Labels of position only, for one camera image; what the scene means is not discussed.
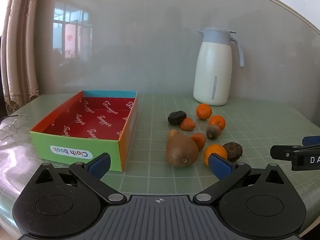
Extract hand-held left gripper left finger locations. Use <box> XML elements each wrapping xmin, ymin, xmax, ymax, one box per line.
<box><xmin>31</xmin><ymin>152</ymin><xmax>127</xmax><ymax>205</ymax></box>

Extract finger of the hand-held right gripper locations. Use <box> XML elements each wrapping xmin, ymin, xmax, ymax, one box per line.
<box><xmin>302</xmin><ymin>136</ymin><xmax>320</xmax><ymax>146</ymax></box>
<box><xmin>270</xmin><ymin>144</ymin><xmax>303</xmax><ymax>160</ymax></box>

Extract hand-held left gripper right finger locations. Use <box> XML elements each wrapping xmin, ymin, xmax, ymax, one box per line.
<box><xmin>193</xmin><ymin>153</ymin><xmax>288</xmax><ymax>205</ymax></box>

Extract orange tangerine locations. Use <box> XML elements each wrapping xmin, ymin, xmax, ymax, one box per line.
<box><xmin>203</xmin><ymin>144</ymin><xmax>228</xmax><ymax>167</ymax></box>
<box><xmin>209</xmin><ymin>115</ymin><xmax>226</xmax><ymax>132</ymax></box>
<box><xmin>196</xmin><ymin>103</ymin><xmax>213</xmax><ymax>120</ymax></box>

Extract dark shrivelled fruit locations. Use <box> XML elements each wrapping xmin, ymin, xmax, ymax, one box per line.
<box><xmin>167</xmin><ymin>111</ymin><xmax>187</xmax><ymax>126</ymax></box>
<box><xmin>222</xmin><ymin>142</ymin><xmax>243</xmax><ymax>163</ymax></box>

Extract small orange-red fruit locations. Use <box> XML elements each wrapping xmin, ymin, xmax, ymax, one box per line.
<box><xmin>191</xmin><ymin>132</ymin><xmax>207</xmax><ymax>151</ymax></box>
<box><xmin>179</xmin><ymin>117</ymin><xmax>196</xmax><ymax>131</ymax></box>

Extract brownish shrivelled fruit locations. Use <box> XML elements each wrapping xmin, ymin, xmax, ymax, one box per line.
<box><xmin>206</xmin><ymin>124</ymin><xmax>222</xmax><ymax>140</ymax></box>

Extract brown kiwi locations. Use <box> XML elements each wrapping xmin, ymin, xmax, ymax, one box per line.
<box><xmin>166</xmin><ymin>129</ymin><xmax>200</xmax><ymax>168</ymax></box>

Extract colourful cardboard box red inside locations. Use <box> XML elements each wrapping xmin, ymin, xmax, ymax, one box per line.
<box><xmin>29</xmin><ymin>90</ymin><xmax>139</xmax><ymax>172</ymax></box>

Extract green grid table mat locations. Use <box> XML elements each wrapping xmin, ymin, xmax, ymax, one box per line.
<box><xmin>0</xmin><ymin>94</ymin><xmax>320</xmax><ymax>240</ymax></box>

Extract white thermos jug blue lid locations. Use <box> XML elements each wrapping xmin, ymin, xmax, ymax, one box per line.
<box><xmin>193</xmin><ymin>27</ymin><xmax>245</xmax><ymax>106</ymax></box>

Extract beige curtain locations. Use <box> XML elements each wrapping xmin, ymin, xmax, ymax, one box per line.
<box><xmin>0</xmin><ymin>0</ymin><xmax>40</xmax><ymax>117</ymax></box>

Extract wire-rim eyeglasses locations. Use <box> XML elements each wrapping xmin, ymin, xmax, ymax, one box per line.
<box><xmin>0</xmin><ymin>114</ymin><xmax>27</xmax><ymax>147</ymax></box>

